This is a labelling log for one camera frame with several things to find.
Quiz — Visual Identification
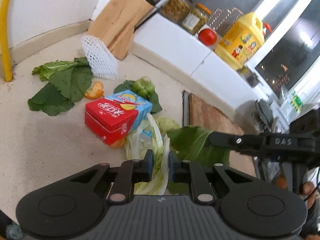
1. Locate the clear plastic wrapper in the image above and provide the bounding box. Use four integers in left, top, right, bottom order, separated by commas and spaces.
139, 127, 157, 147

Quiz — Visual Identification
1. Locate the yellow oil bottle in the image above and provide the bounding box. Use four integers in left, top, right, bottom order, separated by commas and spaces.
214, 12, 272, 71

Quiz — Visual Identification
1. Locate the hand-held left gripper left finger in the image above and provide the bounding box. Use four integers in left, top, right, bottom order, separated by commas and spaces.
67, 149, 153, 203

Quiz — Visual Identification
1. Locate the dark green leaf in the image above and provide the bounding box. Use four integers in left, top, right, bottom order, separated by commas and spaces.
114, 80, 163, 114
27, 82, 75, 117
49, 66, 93, 103

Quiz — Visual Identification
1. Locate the wooden knife block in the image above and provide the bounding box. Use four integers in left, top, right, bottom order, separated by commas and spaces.
87, 0, 157, 61

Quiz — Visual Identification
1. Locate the pale green cabbage chunk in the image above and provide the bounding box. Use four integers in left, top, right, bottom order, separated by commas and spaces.
154, 115, 181, 133

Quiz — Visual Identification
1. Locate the white bottle with green label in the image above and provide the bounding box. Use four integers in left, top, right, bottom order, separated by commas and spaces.
287, 91, 304, 115

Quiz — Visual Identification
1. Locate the black sharpening steel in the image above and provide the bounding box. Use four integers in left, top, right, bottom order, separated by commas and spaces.
135, 0, 170, 30

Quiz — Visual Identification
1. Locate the brown wooden cutting board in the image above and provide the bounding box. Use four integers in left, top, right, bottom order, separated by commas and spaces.
189, 92, 245, 137

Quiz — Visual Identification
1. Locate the person's right hand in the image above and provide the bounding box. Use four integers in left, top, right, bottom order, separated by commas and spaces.
301, 181, 317, 210

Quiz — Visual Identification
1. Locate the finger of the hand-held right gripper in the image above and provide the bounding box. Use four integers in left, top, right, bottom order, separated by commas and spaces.
209, 130, 267, 153

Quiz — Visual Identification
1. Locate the yellow pipe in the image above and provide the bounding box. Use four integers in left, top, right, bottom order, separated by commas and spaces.
0, 0, 15, 82

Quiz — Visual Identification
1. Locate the dish rack with plates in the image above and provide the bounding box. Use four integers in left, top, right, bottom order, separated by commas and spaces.
255, 97, 297, 134

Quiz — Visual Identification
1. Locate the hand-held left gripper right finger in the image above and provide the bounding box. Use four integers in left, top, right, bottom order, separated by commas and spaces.
169, 150, 253, 203

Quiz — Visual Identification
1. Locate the red drink carton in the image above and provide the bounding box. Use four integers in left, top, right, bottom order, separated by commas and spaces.
84, 89, 153, 146

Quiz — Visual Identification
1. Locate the napa cabbage leaf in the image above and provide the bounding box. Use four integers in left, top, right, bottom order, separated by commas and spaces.
124, 113, 171, 196

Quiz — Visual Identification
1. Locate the large green leaf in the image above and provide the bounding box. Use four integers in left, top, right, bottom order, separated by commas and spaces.
166, 126, 230, 196

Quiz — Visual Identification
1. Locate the red tomato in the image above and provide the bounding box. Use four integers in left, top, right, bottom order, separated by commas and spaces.
198, 28, 217, 47

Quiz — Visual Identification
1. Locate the glass jar of pasta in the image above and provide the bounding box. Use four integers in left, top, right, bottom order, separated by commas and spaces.
160, 0, 193, 23

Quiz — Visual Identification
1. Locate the green pepper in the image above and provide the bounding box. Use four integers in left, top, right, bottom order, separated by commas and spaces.
132, 77, 155, 98

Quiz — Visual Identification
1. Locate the flat white foam fruit net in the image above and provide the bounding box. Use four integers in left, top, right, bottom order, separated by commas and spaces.
81, 35, 119, 80

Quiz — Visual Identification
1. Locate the glass jar of green pickles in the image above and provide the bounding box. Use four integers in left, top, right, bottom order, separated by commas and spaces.
181, 3, 212, 35

